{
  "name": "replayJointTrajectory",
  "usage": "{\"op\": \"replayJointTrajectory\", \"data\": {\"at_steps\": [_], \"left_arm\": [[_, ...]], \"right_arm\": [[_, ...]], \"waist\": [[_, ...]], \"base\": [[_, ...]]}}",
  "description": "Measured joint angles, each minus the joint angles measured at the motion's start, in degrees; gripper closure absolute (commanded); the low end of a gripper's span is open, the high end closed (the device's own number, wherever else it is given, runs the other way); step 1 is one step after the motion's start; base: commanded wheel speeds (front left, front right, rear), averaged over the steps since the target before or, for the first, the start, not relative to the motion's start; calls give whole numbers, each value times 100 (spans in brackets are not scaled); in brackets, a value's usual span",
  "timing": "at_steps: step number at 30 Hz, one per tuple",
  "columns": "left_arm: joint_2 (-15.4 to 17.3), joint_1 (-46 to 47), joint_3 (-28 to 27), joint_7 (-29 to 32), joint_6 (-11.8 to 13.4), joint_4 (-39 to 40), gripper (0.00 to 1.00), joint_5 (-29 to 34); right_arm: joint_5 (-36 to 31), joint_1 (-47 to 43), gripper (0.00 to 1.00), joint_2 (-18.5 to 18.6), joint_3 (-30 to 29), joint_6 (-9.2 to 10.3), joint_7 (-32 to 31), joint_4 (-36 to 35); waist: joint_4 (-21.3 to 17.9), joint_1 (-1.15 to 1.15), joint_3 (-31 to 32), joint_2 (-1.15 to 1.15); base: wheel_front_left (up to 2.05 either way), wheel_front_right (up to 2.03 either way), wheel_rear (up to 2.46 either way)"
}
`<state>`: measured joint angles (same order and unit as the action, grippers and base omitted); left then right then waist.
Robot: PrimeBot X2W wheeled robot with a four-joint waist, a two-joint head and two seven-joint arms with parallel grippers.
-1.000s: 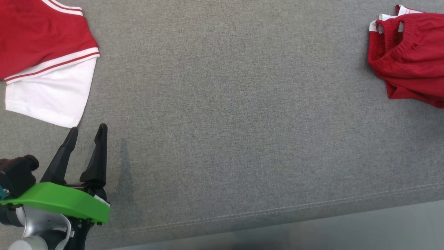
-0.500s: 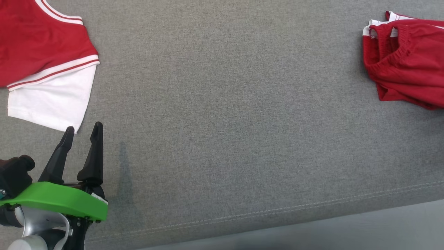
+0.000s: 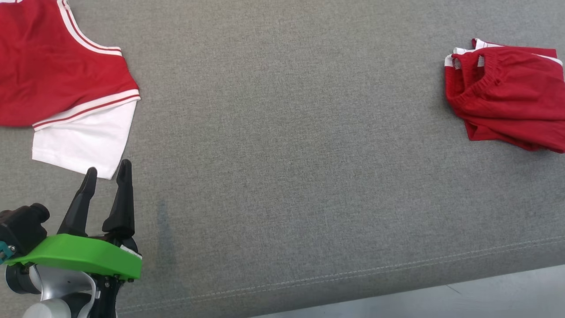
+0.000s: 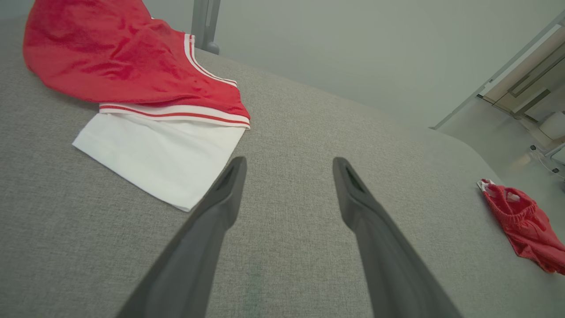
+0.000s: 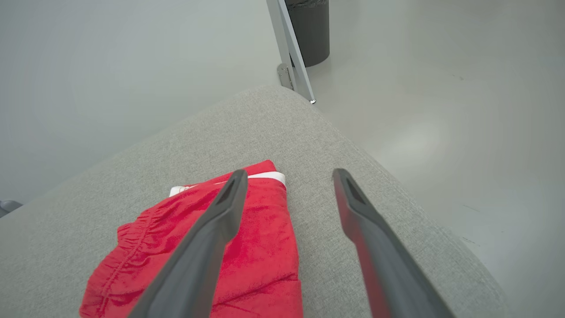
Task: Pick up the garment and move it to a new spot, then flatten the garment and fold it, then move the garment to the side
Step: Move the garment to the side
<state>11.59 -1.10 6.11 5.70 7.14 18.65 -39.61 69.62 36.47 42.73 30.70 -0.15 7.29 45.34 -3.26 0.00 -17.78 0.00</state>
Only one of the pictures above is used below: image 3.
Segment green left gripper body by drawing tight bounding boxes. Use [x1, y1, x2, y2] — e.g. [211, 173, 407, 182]
[4, 231, 143, 281]

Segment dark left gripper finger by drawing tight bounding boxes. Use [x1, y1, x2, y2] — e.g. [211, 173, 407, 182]
[56, 167, 98, 237]
[102, 159, 136, 241]

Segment red white basketball jersey shirt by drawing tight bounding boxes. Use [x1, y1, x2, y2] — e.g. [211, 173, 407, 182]
[0, 0, 141, 180]

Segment red shorts with white stripe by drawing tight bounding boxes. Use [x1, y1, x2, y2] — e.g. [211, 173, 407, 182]
[444, 38, 565, 154]

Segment grey fabric sofa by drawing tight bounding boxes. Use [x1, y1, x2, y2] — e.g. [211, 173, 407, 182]
[0, 0, 565, 318]

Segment left camera cable teal plug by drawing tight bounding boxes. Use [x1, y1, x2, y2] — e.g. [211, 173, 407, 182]
[0, 241, 15, 265]

